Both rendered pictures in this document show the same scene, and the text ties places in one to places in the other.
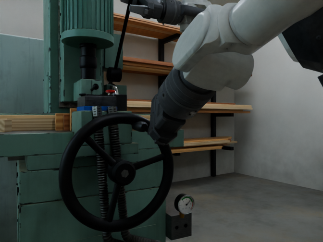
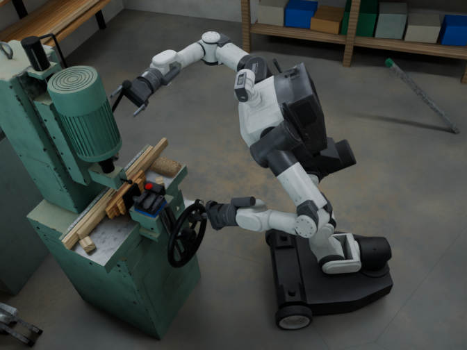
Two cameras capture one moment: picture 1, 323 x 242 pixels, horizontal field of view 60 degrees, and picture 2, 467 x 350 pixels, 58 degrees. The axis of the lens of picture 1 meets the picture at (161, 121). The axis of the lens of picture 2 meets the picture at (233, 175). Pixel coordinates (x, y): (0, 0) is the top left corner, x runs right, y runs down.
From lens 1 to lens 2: 1.43 m
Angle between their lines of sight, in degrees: 53
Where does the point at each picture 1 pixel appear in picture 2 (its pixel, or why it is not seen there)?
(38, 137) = (126, 241)
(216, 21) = (263, 226)
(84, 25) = (107, 149)
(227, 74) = not seen: hidden behind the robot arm
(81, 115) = (156, 223)
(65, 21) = (87, 151)
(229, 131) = not seen: outside the picture
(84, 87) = (117, 181)
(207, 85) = not seen: hidden behind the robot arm
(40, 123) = (96, 219)
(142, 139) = (169, 191)
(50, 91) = (60, 178)
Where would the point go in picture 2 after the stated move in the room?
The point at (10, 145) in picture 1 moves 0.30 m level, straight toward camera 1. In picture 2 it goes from (117, 256) to (181, 285)
